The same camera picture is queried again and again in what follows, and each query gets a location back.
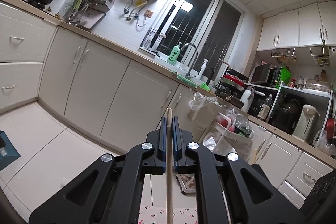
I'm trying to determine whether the wooden chopstick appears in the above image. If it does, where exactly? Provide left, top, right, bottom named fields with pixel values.
left=251, top=148, right=257, bottom=165
left=166, top=108, right=173, bottom=224

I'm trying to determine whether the chrome kitchen faucet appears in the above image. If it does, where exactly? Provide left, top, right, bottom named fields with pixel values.
left=181, top=43, right=198, bottom=80

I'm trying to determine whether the hanging trash bag bin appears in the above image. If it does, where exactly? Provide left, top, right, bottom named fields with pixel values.
left=187, top=92, right=222, bottom=130

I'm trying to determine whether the white rolling cart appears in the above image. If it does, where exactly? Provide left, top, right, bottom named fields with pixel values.
left=202, top=107, right=255, bottom=161

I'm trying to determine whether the cherry print tablecloth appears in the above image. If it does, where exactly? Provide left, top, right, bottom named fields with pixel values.
left=138, top=204, right=198, bottom=224

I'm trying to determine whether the green cleaning cloth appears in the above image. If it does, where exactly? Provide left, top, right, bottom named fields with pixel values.
left=173, top=71, right=198, bottom=89

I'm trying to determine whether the crumpled clear plastic bag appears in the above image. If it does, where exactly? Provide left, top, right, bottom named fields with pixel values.
left=313, top=130, right=336, bottom=156

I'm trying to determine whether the red lidded pan stack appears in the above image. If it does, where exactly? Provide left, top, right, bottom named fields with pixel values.
left=215, top=59, right=248, bottom=109

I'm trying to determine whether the white plastic jug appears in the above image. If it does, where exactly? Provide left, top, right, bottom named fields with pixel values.
left=240, top=86, right=255, bottom=113

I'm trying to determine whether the green soap bottle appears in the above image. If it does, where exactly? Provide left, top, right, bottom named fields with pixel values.
left=166, top=42, right=182, bottom=65

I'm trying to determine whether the white spray bottle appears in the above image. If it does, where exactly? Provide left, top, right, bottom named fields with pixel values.
left=196, top=59, right=209, bottom=80

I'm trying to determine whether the red frying pan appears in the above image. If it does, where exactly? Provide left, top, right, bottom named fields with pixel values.
left=325, top=118, right=335, bottom=141

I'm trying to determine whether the white electric kettle pot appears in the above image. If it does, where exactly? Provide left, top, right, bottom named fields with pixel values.
left=292, top=105, right=320, bottom=144

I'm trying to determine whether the clear plastic bottle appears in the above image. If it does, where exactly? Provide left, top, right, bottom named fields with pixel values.
left=257, top=94, right=273, bottom=121

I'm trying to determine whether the white counter shelf rack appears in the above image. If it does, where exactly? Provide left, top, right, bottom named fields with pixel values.
left=245, top=83, right=333, bottom=131

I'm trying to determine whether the black rice cooker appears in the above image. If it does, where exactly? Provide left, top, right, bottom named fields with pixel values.
left=272, top=98, right=302, bottom=135

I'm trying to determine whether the black microwave oven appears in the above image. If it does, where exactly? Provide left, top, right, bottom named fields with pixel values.
left=250, top=63, right=281, bottom=88

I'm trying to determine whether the window with bars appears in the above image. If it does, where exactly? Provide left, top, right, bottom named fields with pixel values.
left=156, top=0, right=242, bottom=77

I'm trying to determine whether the green bag on shelf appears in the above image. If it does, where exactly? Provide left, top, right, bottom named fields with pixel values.
left=276, top=67, right=291, bottom=88

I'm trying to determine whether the blue dustpan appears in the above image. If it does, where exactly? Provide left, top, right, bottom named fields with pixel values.
left=0, top=131, right=21, bottom=170

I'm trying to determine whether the wire dish basket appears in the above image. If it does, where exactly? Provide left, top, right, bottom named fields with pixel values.
left=139, top=28, right=166, bottom=55

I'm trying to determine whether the hanging wire basket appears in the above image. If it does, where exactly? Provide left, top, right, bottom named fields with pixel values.
left=271, top=48, right=296, bottom=65

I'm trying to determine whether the wall spice rack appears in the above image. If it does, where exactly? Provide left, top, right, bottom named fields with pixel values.
left=62, top=0, right=115, bottom=31

